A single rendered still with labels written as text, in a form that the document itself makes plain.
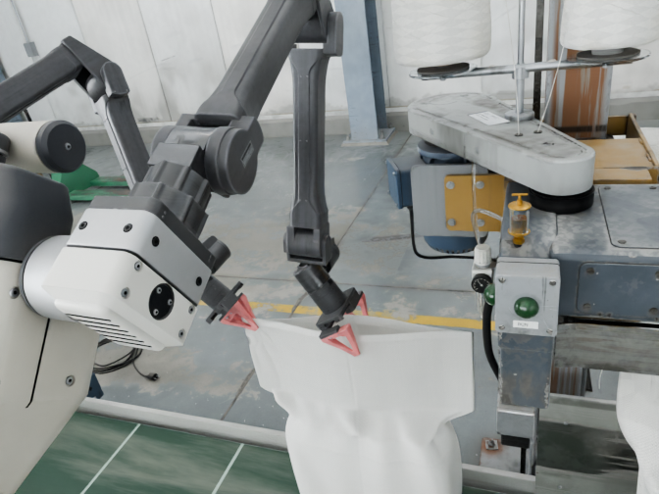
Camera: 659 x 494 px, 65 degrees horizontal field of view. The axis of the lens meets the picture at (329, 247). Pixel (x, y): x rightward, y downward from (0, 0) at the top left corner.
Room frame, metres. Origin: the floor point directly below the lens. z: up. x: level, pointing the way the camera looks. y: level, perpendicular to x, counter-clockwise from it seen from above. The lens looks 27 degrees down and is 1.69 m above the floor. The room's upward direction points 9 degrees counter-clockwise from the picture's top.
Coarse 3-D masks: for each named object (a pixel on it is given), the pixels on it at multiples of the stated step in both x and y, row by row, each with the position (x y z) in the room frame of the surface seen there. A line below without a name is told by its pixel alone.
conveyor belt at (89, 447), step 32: (96, 416) 1.50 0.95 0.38; (64, 448) 1.36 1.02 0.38; (96, 448) 1.33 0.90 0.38; (128, 448) 1.31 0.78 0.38; (160, 448) 1.29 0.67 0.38; (192, 448) 1.26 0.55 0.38; (224, 448) 1.24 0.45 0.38; (256, 448) 1.22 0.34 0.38; (32, 480) 1.24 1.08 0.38; (64, 480) 1.22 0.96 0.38; (96, 480) 1.20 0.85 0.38; (128, 480) 1.17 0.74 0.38; (160, 480) 1.16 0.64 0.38; (192, 480) 1.13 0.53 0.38; (224, 480) 1.12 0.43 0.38; (256, 480) 1.10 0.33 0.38; (288, 480) 1.08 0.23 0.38
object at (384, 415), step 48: (288, 336) 0.91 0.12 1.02; (384, 336) 0.82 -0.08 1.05; (432, 336) 0.81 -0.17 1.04; (288, 384) 0.93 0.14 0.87; (336, 384) 0.86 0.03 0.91; (384, 384) 0.83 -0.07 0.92; (432, 384) 0.81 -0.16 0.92; (288, 432) 0.88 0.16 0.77; (336, 432) 0.83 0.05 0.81; (384, 432) 0.79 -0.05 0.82; (432, 432) 0.77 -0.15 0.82; (336, 480) 0.81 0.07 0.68; (384, 480) 0.76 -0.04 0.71; (432, 480) 0.74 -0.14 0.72
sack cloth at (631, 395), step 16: (624, 384) 0.66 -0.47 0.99; (640, 384) 0.65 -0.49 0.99; (656, 384) 0.64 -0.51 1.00; (624, 400) 0.66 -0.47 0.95; (640, 400) 0.65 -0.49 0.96; (656, 400) 0.64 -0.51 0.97; (624, 416) 0.66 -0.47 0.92; (640, 416) 0.64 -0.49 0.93; (656, 416) 0.63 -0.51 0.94; (624, 432) 0.65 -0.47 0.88; (640, 432) 0.63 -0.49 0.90; (656, 432) 0.62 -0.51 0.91; (640, 448) 0.62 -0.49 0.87; (656, 448) 0.61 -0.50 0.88; (640, 464) 0.61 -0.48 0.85; (656, 464) 0.59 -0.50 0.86; (640, 480) 0.64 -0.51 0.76; (656, 480) 0.58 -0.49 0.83
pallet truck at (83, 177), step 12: (84, 168) 5.61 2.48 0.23; (60, 180) 5.29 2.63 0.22; (72, 180) 5.39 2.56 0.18; (84, 180) 5.52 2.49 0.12; (96, 180) 5.55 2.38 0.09; (108, 180) 5.48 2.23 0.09; (120, 180) 5.41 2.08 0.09; (72, 192) 5.27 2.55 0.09; (84, 192) 5.20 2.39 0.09; (96, 192) 5.14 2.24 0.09; (108, 192) 5.07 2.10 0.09; (120, 192) 5.01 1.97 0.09
